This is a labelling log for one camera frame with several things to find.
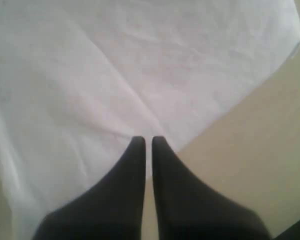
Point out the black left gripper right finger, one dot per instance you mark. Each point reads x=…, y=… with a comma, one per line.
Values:
x=188, y=209

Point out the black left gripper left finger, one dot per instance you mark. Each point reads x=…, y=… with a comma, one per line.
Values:
x=111, y=210

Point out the white t-shirt with red logo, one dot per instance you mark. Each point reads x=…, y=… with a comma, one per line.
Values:
x=79, y=78

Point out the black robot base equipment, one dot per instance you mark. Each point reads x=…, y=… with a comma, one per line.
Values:
x=292, y=233

